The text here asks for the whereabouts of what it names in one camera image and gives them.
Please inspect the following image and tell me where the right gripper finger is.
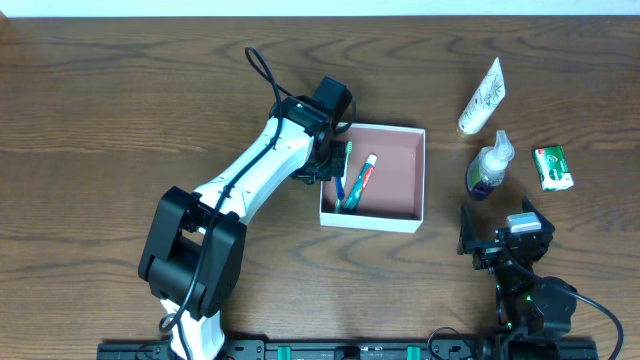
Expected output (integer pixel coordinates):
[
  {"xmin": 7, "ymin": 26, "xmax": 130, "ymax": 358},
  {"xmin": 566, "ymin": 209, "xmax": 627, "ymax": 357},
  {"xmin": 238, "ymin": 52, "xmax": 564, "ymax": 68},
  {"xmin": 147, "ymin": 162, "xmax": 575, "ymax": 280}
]
[
  {"xmin": 522, "ymin": 196, "xmax": 555, "ymax": 233},
  {"xmin": 458, "ymin": 206, "xmax": 478, "ymax": 255}
]

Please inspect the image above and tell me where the green white toothbrush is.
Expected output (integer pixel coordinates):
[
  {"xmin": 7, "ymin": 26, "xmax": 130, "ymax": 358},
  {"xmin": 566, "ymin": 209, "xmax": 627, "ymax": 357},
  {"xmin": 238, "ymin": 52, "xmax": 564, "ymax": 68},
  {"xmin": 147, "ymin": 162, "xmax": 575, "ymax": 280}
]
[{"xmin": 334, "ymin": 141, "xmax": 353, "ymax": 214}]

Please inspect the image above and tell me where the blue disposable razor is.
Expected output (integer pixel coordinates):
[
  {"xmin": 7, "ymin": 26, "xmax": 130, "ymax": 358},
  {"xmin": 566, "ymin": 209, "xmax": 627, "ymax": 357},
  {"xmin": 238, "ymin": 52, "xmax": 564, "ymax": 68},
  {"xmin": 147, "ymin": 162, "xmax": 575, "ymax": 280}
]
[{"xmin": 335, "ymin": 177, "xmax": 345, "ymax": 201}]

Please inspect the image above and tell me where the Colgate toothpaste tube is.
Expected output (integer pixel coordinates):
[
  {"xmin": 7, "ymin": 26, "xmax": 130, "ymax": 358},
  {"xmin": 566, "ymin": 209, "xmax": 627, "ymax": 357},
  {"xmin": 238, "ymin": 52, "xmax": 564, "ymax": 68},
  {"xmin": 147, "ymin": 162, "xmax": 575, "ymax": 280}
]
[{"xmin": 342, "ymin": 153, "xmax": 378, "ymax": 214}]

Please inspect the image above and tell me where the white cardboard box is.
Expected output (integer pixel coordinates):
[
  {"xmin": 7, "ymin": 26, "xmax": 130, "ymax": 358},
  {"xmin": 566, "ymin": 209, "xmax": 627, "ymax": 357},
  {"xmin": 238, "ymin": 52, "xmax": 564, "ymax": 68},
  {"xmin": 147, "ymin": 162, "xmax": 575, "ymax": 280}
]
[{"xmin": 319, "ymin": 124, "xmax": 426, "ymax": 233}]

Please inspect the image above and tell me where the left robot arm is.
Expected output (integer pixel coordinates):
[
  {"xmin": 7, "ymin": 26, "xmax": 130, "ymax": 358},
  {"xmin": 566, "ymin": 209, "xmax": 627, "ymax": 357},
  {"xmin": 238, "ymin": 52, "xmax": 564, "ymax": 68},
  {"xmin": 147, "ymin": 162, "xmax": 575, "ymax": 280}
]
[{"xmin": 138, "ymin": 94, "xmax": 354, "ymax": 359}]

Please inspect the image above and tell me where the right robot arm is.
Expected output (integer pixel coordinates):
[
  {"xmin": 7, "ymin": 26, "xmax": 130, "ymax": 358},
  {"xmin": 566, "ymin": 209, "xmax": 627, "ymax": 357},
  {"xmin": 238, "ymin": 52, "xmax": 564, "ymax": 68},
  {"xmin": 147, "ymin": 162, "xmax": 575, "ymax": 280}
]
[{"xmin": 457, "ymin": 198, "xmax": 577, "ymax": 359}]

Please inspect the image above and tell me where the green soap bar packet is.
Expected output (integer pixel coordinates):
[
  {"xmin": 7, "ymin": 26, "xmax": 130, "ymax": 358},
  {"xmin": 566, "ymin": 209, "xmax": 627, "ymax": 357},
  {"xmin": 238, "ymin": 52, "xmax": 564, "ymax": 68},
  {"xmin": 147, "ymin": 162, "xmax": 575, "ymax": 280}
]
[{"xmin": 532, "ymin": 146, "xmax": 574, "ymax": 192}]

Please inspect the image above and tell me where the clear pump soap bottle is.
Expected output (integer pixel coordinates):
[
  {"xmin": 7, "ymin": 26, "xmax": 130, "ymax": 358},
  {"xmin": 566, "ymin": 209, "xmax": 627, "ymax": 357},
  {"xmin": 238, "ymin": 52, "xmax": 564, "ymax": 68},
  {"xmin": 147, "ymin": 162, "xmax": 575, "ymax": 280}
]
[{"xmin": 466, "ymin": 130, "xmax": 515, "ymax": 201}]

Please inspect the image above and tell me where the white floral lotion tube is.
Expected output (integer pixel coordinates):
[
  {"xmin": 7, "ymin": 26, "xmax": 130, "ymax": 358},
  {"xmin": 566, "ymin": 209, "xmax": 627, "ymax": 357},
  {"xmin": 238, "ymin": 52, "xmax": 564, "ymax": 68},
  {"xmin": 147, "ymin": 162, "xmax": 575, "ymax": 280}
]
[{"xmin": 457, "ymin": 57, "xmax": 506, "ymax": 136}]

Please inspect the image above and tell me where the black mounting rail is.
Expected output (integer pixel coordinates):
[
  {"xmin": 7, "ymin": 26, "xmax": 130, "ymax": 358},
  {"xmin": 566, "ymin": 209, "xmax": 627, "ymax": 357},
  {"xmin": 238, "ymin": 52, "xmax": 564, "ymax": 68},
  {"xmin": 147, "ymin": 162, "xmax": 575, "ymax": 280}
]
[{"xmin": 95, "ymin": 337, "xmax": 600, "ymax": 360}]

